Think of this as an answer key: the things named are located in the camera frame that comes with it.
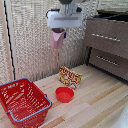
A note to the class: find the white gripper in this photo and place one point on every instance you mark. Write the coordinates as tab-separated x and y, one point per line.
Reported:
65	20

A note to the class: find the pink plastic cup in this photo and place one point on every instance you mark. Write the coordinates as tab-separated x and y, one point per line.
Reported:
56	39

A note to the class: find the yellow red snack box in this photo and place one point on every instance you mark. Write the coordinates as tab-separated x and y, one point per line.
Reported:
70	77

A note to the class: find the brown drawer cabinet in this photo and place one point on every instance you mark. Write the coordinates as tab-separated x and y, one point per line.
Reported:
110	43

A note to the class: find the red plastic bowl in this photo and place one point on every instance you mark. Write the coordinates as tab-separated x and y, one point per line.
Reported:
64	94

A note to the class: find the red plastic shopping basket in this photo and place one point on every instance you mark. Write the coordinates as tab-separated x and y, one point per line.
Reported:
23	103

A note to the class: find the black vertical frame strip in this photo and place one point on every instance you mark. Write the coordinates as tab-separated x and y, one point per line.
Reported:
9	43

